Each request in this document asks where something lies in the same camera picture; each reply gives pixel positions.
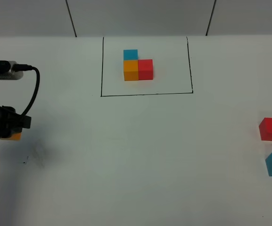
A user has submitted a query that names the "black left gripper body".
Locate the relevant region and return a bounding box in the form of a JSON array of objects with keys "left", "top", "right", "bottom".
[{"left": 0, "top": 106, "right": 32, "bottom": 139}]

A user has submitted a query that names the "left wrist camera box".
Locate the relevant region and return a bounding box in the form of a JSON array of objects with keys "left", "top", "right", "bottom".
[{"left": 0, "top": 60, "right": 23, "bottom": 80}]

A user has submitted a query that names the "template blue cube block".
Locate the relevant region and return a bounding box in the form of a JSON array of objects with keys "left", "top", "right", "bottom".
[{"left": 124, "top": 49, "right": 138, "bottom": 61}]

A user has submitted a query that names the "template orange cube block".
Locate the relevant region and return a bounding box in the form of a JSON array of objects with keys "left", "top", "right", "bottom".
[{"left": 124, "top": 60, "right": 139, "bottom": 81}]

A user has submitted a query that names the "black left camera cable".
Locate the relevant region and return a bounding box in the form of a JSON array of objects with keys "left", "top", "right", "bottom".
[{"left": 12, "top": 64, "right": 41, "bottom": 123}]

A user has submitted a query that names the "template red cube block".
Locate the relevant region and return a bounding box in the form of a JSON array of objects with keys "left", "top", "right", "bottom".
[{"left": 138, "top": 59, "right": 154, "bottom": 80}]

